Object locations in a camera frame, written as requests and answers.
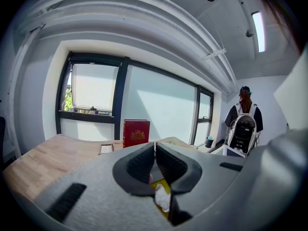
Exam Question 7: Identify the black office chair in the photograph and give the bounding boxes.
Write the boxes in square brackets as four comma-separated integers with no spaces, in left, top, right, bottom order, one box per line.
[0,115,7,171]

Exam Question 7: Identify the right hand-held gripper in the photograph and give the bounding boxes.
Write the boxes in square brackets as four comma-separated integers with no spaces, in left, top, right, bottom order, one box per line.
[231,50,308,231]

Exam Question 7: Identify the red book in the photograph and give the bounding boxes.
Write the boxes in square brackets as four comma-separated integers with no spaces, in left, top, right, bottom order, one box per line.
[122,119,151,149]

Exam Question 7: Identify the white ceiling pipes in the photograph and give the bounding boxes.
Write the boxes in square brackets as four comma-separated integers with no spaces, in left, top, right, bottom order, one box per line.
[18,0,239,95]

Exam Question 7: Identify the white backpack with electronics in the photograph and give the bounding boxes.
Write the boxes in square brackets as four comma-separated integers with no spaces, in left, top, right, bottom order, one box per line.
[227,102,258,155]

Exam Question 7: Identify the white low cabinet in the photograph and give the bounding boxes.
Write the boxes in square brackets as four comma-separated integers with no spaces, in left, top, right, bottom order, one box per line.
[211,144,248,159]

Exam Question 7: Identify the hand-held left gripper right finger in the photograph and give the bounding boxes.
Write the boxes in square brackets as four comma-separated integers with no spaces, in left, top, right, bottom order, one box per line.
[155,142,246,231]

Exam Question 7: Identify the ceiling light panel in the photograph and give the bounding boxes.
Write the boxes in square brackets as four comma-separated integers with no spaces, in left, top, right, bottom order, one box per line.
[251,11,266,53]

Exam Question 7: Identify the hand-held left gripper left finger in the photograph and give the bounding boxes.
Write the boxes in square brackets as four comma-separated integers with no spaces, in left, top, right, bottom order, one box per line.
[33,142,174,231]

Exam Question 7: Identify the yellow tissue box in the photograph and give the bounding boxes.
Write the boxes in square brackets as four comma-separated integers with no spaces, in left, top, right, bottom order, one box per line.
[150,178,172,220]

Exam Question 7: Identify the black window frame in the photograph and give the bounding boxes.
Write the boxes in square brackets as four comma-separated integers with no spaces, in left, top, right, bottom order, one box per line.
[54,51,215,147]

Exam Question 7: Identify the white tissue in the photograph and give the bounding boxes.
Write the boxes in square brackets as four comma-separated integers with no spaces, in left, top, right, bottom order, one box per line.
[154,183,172,213]

